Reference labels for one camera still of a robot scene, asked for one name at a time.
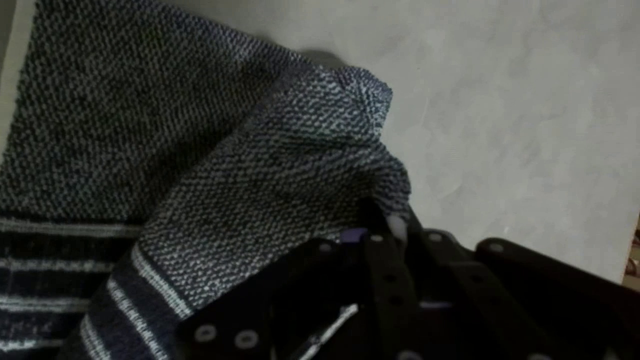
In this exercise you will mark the blue striped towel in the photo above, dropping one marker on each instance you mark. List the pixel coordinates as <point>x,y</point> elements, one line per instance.
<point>155,160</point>

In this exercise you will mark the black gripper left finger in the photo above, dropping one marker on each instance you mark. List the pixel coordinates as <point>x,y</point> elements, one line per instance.
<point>393,303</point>

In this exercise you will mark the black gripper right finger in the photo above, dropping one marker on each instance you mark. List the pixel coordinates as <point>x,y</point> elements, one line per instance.
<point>463,308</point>

